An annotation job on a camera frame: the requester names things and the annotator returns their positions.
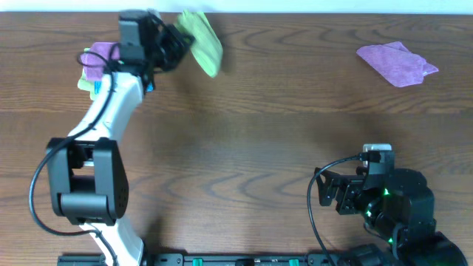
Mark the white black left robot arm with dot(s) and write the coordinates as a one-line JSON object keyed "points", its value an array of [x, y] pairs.
{"points": [[88, 183]]}

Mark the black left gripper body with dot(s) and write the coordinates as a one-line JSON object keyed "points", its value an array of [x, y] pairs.
{"points": [[173, 42]]}

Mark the purple folded cloth on stack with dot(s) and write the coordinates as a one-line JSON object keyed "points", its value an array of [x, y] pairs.
{"points": [[93, 59]]}

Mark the light green cloth under stack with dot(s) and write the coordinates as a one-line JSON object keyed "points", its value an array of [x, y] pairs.
{"points": [[87, 81]]}

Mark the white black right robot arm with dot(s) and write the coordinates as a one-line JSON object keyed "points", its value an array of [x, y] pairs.
{"points": [[397, 206]]}

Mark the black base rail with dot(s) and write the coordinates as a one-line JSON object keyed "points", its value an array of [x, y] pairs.
{"points": [[311, 259]]}

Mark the green microfiber cloth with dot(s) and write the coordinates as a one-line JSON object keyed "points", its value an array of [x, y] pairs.
{"points": [[206, 48]]}

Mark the loose purple cloth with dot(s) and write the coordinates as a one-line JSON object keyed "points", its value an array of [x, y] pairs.
{"points": [[394, 62]]}

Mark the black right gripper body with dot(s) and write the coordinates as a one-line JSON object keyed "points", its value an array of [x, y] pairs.
{"points": [[350, 199]]}

